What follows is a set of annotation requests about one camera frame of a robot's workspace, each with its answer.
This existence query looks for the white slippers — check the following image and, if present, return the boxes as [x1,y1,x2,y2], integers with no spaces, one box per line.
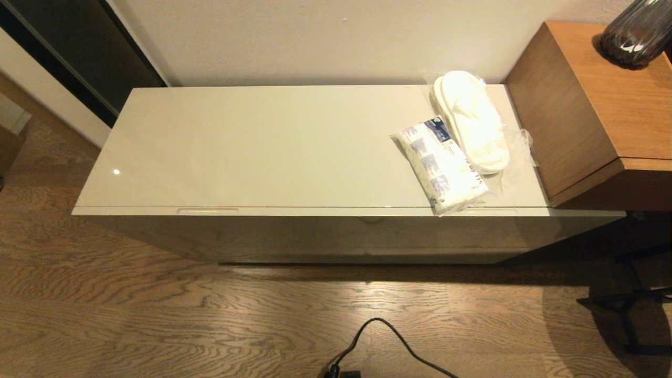
[423,70,539,190]

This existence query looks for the dark sliding door panel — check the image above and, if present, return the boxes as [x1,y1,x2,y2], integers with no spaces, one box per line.
[0,0,169,128]

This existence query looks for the glossy white low cabinet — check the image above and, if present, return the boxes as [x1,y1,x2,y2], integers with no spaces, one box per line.
[75,84,551,209]

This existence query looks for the light grey box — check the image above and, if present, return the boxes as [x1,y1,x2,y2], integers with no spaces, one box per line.
[0,93,32,135]

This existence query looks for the black metal frame legs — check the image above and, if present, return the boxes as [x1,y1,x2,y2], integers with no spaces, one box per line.
[576,247,672,356]

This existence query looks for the white blue printed plastic packet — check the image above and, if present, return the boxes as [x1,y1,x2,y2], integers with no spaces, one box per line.
[390,115,490,217]

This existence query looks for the brown wooden side cabinet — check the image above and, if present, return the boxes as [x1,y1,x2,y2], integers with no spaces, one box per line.
[504,20,672,212]

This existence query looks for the black floor cable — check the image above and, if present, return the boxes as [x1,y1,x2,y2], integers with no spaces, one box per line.
[323,317,458,378]

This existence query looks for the dark ribbed glass vase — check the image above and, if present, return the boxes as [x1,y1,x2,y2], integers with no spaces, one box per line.
[600,0,672,70]

